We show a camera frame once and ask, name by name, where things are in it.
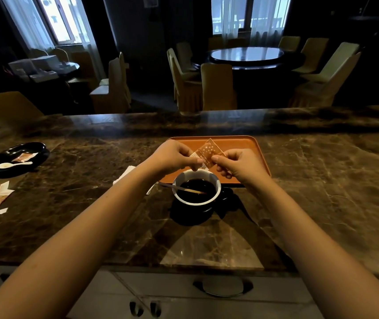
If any person's left hand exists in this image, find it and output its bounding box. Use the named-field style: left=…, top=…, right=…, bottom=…
left=151, top=139, right=205, bottom=178

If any person's right hand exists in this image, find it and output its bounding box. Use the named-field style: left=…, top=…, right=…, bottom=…
left=211, top=149, right=271, bottom=188

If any orange starred sugar packet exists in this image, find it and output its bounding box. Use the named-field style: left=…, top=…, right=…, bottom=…
left=189, top=138, right=227, bottom=170

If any person's left forearm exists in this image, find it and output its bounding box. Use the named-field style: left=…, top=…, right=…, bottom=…
left=0, top=162, right=163, bottom=319

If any person's right forearm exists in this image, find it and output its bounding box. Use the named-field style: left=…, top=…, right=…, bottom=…
left=244, top=174, right=379, bottom=319

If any black cup with white inside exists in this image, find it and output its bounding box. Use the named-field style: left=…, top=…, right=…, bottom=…
left=171, top=169, right=222, bottom=208

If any wooden stir stick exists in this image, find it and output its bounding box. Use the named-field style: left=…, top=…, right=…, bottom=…
left=158, top=182, right=207, bottom=195

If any orange plastic tray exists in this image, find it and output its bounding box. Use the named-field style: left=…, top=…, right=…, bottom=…
left=158, top=135, right=272, bottom=187

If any black saucer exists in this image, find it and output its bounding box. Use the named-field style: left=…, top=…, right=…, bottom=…
left=169, top=187, right=235, bottom=227

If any white paper napkin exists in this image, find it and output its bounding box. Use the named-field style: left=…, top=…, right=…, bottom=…
left=112, top=165, right=157, bottom=196

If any set of yellow covered chairs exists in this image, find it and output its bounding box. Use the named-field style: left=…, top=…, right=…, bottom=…
left=167, top=35, right=362, bottom=112

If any yellow covered dining chair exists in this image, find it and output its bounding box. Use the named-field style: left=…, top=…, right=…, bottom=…
left=0, top=91, right=44, bottom=119
left=89, top=52, right=132, bottom=114

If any dark round dining table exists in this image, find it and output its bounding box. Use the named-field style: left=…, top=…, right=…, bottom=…
left=191, top=47, right=306, bottom=71

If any white sheer curtain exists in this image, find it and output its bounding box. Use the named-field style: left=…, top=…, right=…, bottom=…
left=211, top=0, right=292, bottom=47
left=0, top=0, right=106, bottom=81

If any small orange packet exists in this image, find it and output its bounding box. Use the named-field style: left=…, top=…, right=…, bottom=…
left=12, top=152, right=39, bottom=163

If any white plastic spoon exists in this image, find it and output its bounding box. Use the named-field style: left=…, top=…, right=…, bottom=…
left=0, top=161, right=34, bottom=169

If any pile of white boxes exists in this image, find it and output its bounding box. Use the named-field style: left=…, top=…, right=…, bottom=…
left=8, top=55, right=81, bottom=84

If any black oval dish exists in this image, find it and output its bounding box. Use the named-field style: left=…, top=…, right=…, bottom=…
left=0, top=142, right=51, bottom=179

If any black curved drawer handle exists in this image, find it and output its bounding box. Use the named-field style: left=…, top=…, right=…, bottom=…
left=192, top=278, right=254, bottom=298

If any window with dark frame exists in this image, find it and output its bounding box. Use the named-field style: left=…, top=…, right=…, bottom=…
left=211, top=0, right=291, bottom=36

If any window with white frame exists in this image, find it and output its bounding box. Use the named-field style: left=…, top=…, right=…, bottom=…
left=35, top=0, right=91, bottom=45

